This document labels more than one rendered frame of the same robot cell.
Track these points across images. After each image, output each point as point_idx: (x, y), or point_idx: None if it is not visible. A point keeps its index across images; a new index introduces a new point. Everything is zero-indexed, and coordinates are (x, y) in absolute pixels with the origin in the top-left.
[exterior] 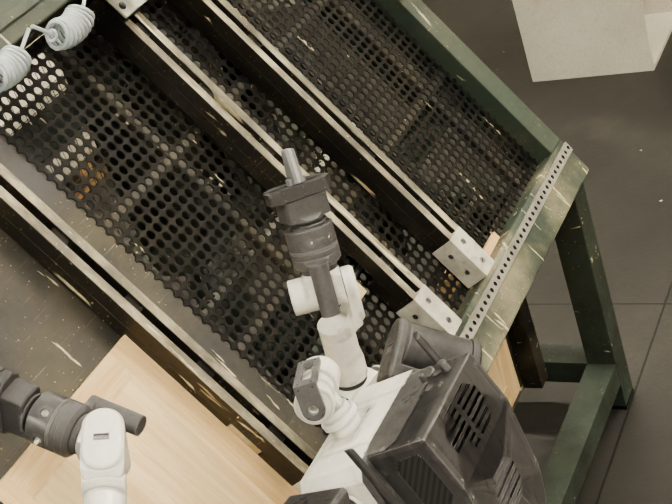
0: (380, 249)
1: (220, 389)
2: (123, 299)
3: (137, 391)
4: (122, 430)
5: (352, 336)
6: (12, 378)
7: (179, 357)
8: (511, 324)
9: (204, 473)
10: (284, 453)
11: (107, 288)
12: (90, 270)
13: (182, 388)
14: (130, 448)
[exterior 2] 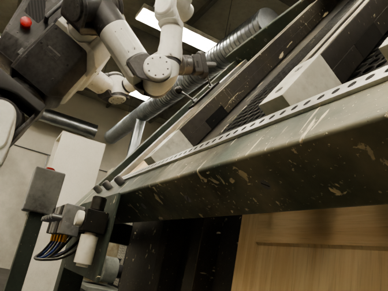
0: (344, 22)
1: (219, 89)
2: (260, 51)
3: None
4: (153, 53)
5: (161, 28)
6: (198, 53)
7: (234, 74)
8: (316, 135)
9: None
10: (184, 121)
11: (264, 47)
12: (271, 40)
13: None
14: None
